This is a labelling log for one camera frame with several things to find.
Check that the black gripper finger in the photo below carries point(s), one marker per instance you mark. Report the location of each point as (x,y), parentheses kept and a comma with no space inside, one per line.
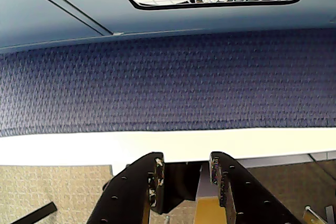
(244,197)
(123,192)

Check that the wooden board piece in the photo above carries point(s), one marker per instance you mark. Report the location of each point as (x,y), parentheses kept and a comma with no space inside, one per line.
(207,208)

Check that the black cloth piece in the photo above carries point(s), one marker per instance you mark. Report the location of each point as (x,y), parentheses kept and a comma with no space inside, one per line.
(178,184)

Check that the metal bolt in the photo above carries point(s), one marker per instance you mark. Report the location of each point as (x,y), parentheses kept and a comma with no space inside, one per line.
(312,214)

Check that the black flat strip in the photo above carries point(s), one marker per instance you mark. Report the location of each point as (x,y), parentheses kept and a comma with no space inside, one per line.
(36,213)

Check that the dark blue fabric panel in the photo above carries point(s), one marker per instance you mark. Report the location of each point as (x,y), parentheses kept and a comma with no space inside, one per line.
(168,85)

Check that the light blue toy kitchen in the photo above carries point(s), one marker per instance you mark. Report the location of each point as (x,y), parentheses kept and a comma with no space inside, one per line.
(52,19)

